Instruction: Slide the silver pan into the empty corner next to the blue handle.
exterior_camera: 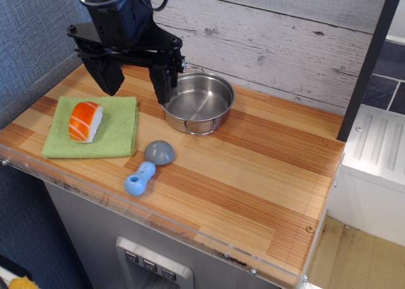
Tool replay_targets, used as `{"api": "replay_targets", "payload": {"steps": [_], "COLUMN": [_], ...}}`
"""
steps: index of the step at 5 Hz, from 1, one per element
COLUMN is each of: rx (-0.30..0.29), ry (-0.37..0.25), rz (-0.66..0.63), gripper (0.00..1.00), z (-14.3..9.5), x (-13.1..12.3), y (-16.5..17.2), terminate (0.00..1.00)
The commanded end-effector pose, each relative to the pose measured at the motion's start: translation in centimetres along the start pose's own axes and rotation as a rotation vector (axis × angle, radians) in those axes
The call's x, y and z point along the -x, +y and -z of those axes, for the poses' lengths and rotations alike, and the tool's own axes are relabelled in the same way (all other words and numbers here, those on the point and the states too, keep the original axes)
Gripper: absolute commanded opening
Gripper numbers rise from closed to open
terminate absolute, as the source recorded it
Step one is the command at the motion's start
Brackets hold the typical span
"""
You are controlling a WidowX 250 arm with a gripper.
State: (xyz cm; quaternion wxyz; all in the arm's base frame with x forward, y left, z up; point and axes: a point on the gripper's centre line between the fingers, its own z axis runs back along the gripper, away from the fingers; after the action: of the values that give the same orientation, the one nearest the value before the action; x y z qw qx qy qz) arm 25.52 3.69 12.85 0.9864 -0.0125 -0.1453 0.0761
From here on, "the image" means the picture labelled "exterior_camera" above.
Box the silver metal pan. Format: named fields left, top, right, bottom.
left=161, top=68, right=235, bottom=135

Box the green microfiber cloth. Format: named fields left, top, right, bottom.
left=42, top=96, right=138, bottom=159

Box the white ribbed appliance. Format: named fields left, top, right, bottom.
left=328, top=105, right=404, bottom=245

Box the clear acrylic edge guard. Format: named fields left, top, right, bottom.
left=0, top=143, right=309, bottom=289

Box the silver dispenser button panel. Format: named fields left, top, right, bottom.
left=115, top=236, right=194, bottom=288

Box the yellow and black object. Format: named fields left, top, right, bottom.
left=1, top=255, right=40, bottom=289

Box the black vertical frame post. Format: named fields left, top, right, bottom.
left=337, top=0, right=400, bottom=142

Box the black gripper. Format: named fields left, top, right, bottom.
left=67, top=0, right=187, bottom=104

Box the salmon nigiri sushi toy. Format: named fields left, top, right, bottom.
left=68, top=101, right=104, bottom=143

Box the grey scoop with blue handle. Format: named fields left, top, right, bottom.
left=124, top=140, right=175, bottom=196

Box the grey toy fridge cabinet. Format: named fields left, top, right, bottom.
left=42, top=181, right=285, bottom=289

